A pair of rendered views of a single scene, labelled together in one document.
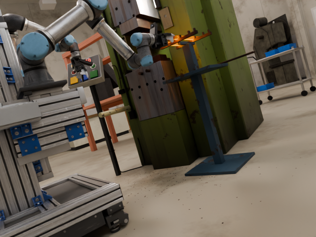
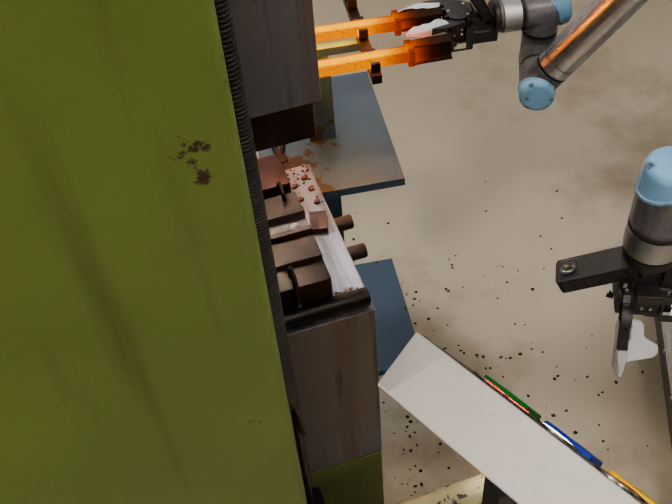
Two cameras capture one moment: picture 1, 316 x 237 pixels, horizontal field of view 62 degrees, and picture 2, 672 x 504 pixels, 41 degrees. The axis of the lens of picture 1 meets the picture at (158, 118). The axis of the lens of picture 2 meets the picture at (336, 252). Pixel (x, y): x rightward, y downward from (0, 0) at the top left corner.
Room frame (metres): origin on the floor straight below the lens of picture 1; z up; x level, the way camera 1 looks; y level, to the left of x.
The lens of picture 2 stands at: (3.09, 0.76, 2.04)
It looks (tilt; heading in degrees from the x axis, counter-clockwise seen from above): 47 degrees down; 224
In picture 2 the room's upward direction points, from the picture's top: 5 degrees counter-clockwise
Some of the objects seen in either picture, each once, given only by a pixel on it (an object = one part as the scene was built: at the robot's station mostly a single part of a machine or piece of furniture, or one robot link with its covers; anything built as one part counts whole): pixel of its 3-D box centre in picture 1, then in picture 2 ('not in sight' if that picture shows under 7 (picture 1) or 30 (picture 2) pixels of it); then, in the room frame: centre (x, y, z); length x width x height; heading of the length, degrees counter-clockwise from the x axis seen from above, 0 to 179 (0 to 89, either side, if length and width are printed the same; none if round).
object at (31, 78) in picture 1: (37, 78); not in sight; (1.38, 0.55, 0.87); 0.15 x 0.15 x 0.10
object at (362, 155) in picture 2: (195, 73); (321, 135); (1.94, -0.36, 0.71); 0.40 x 0.30 x 0.02; 50
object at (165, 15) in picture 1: (166, 18); not in sight; (2.32, -0.31, 1.27); 0.09 x 0.02 x 0.17; 58
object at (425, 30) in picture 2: not in sight; (427, 38); (1.79, -0.17, 0.96); 0.09 x 0.03 x 0.06; 158
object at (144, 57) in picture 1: (144, 57); (537, 53); (1.58, -0.02, 0.86); 0.11 x 0.08 x 0.11; 31
